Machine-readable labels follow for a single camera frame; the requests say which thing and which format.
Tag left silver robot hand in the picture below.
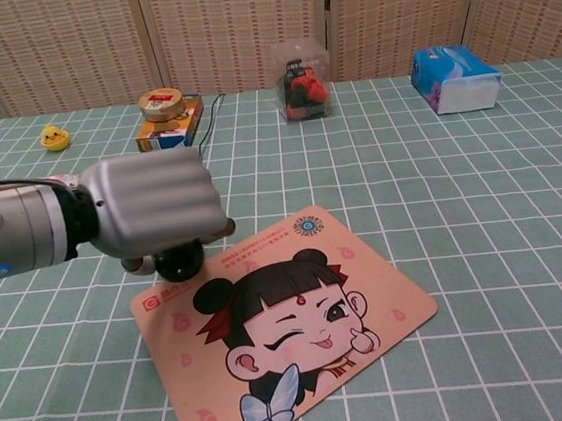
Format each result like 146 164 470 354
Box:
72 142 242 283

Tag black computer mouse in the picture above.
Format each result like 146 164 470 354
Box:
151 241 208 286

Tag pink cartoon mouse pad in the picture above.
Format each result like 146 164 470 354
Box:
121 192 451 421

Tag orange and blue carton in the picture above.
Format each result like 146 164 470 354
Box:
131 93 209 155

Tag round gold tin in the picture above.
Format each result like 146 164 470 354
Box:
136 85 190 126

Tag yellow rubber duck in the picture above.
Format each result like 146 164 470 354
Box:
39 121 74 155

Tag clear box with red toy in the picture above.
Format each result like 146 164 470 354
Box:
268 36 338 126

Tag woven folding screen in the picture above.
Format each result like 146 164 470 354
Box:
0 0 562 120

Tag green checkered tablecloth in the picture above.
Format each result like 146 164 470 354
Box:
0 57 562 421

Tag blue tissue pack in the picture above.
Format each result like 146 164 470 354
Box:
406 38 509 119

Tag thin black cable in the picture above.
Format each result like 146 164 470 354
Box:
192 93 233 155

